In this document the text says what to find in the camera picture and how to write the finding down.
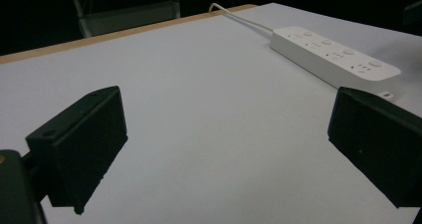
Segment white power strip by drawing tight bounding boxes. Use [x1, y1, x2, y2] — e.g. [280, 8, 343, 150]
[269, 25, 402, 92]

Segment metal stand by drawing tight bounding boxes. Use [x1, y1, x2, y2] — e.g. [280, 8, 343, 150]
[68, 0, 182, 39]

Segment white power strip cable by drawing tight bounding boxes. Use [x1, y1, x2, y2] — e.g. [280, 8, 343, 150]
[208, 2, 275, 33]

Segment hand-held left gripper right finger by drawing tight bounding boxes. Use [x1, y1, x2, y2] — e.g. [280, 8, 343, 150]
[326, 86, 422, 209]

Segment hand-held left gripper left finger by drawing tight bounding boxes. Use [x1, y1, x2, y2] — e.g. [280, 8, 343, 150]
[25, 85, 129, 216]

